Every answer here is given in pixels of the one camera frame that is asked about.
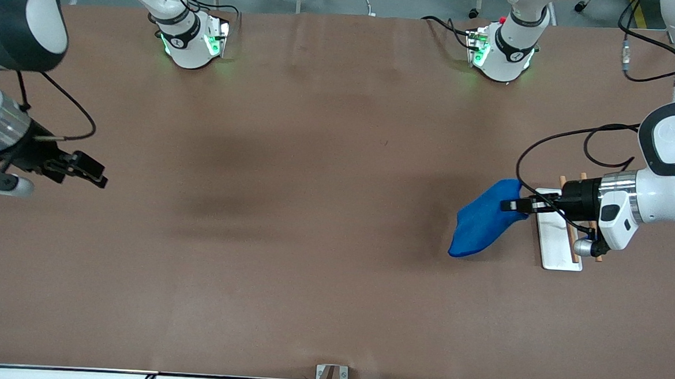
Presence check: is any black left base cable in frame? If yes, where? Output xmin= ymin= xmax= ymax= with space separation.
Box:
xmin=420 ymin=15 xmax=483 ymax=52

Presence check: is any white rack with wooden bars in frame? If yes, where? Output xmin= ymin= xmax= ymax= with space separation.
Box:
xmin=530 ymin=171 xmax=608 ymax=273

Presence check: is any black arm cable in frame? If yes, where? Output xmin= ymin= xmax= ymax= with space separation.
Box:
xmin=11 ymin=69 xmax=100 ymax=144
xmin=512 ymin=0 xmax=675 ymax=240

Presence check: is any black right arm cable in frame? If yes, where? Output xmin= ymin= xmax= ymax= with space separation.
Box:
xmin=11 ymin=69 xmax=100 ymax=144

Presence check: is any black right base cable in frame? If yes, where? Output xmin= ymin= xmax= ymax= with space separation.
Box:
xmin=146 ymin=0 xmax=242 ymax=42

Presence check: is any blue microfibre towel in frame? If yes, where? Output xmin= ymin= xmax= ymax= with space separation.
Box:
xmin=448 ymin=176 xmax=533 ymax=262

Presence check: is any black base cable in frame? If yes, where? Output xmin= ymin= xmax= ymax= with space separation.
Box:
xmin=146 ymin=0 xmax=242 ymax=42
xmin=420 ymin=15 xmax=483 ymax=52

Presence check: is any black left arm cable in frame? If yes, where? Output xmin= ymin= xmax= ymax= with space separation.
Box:
xmin=512 ymin=0 xmax=675 ymax=240

